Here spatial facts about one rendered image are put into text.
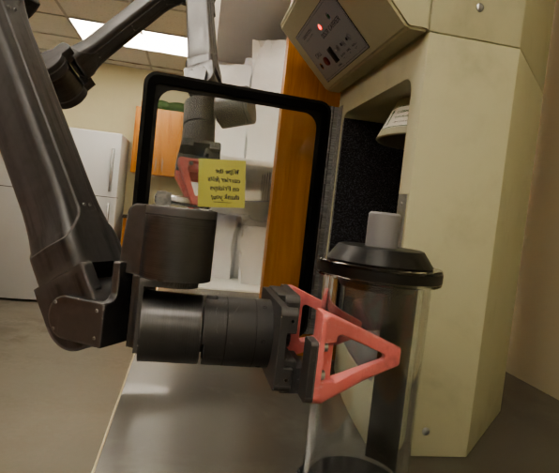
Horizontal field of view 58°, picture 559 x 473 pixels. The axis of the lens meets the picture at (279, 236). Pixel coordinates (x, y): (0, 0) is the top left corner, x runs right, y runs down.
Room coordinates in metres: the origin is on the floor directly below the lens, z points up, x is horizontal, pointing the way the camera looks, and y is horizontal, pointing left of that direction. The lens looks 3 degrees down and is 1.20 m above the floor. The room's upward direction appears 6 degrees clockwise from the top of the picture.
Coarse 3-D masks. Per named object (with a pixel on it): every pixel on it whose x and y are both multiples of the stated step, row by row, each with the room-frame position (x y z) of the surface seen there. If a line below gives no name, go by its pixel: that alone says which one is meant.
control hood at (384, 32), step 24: (312, 0) 0.68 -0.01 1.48; (360, 0) 0.59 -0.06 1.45; (384, 0) 0.55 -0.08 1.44; (408, 0) 0.54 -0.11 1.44; (288, 24) 0.80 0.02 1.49; (360, 24) 0.62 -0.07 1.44; (384, 24) 0.58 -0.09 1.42; (408, 24) 0.55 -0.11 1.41; (384, 48) 0.62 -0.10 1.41; (360, 72) 0.73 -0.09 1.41
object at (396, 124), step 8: (400, 104) 0.68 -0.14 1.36; (408, 104) 0.66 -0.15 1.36; (392, 112) 0.69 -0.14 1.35; (400, 112) 0.67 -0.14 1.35; (408, 112) 0.66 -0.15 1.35; (392, 120) 0.68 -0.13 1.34; (400, 120) 0.66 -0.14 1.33; (384, 128) 0.69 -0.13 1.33; (392, 128) 0.67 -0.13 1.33; (400, 128) 0.65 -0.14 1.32; (384, 136) 0.68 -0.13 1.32; (392, 136) 0.76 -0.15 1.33; (400, 136) 0.77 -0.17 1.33; (384, 144) 0.75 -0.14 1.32; (392, 144) 0.77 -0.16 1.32; (400, 144) 0.78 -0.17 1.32
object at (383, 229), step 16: (368, 224) 0.43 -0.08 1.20; (384, 224) 0.42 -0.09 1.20; (368, 240) 0.43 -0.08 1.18; (384, 240) 0.42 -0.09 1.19; (336, 256) 0.42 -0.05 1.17; (352, 256) 0.40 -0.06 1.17; (368, 256) 0.40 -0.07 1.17; (384, 256) 0.40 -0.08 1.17; (400, 256) 0.40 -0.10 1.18; (416, 256) 0.41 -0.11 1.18
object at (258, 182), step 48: (192, 96) 0.78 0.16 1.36; (192, 144) 0.78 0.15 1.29; (240, 144) 0.81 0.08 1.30; (288, 144) 0.83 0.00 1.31; (192, 192) 0.79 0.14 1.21; (240, 192) 0.81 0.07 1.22; (288, 192) 0.83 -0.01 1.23; (240, 240) 0.81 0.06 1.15; (288, 240) 0.83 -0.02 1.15; (240, 288) 0.81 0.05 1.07
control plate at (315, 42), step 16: (320, 0) 0.66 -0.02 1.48; (336, 0) 0.63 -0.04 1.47; (320, 16) 0.69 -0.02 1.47; (336, 16) 0.66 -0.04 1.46; (304, 32) 0.77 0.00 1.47; (320, 32) 0.73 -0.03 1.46; (336, 32) 0.69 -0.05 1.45; (352, 32) 0.65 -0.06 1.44; (304, 48) 0.81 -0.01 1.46; (320, 48) 0.76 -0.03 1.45; (352, 48) 0.68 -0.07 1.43; (368, 48) 0.64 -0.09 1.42; (336, 64) 0.75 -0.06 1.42
